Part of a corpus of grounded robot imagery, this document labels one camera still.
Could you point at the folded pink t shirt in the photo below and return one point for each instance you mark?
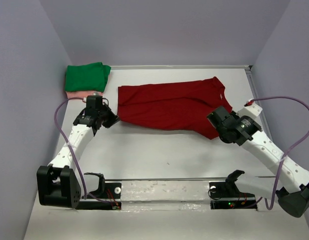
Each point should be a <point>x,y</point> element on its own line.
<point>82,94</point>

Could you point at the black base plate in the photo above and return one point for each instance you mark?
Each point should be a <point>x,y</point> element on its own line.
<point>102,194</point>
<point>225,195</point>

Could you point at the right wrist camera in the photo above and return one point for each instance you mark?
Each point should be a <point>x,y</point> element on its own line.
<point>250,109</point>

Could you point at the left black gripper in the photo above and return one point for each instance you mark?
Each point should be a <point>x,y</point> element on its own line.
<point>113,118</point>

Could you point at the folded green t shirt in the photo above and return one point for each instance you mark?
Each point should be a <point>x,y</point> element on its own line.
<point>89,77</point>

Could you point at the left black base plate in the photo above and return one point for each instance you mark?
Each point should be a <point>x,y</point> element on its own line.
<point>102,194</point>

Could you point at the red t shirt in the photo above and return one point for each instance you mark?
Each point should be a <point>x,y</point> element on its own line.
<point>173,106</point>

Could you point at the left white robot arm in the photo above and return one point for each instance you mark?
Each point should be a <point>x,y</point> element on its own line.
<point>61,183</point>

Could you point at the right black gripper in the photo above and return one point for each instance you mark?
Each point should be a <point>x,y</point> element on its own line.
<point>234,115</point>

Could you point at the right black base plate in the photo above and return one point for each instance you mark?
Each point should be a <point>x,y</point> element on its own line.
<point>225,195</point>

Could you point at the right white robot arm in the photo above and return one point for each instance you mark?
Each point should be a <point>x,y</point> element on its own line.
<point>290,188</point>

